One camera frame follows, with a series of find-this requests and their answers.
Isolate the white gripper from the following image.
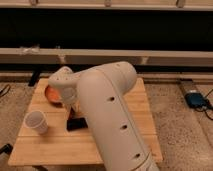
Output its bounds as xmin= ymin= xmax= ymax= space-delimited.
xmin=61 ymin=88 xmax=77 ymax=106

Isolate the red pepper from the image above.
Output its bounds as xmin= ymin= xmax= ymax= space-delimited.
xmin=68 ymin=108 xmax=75 ymax=120

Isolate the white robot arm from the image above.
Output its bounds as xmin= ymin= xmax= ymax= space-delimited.
xmin=48 ymin=61 xmax=159 ymax=171

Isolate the orange ceramic bowl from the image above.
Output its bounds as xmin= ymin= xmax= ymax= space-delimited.
xmin=44 ymin=85 xmax=62 ymax=106

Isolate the black rectangular phone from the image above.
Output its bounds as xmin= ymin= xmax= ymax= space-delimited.
xmin=67 ymin=118 xmax=88 ymax=131

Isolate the white paper cup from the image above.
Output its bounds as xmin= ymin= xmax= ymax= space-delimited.
xmin=24 ymin=110 xmax=48 ymax=134

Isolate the wooden table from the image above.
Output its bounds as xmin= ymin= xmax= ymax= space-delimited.
xmin=8 ymin=78 xmax=163 ymax=166

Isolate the black object floor left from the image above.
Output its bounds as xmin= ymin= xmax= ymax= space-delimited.
xmin=0 ymin=144 xmax=13 ymax=155

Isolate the blue device on floor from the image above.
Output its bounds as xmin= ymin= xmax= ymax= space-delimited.
xmin=184 ymin=93 xmax=206 ymax=108

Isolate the black cable on floor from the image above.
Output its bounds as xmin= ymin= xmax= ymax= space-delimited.
xmin=195 ymin=87 xmax=213 ymax=121

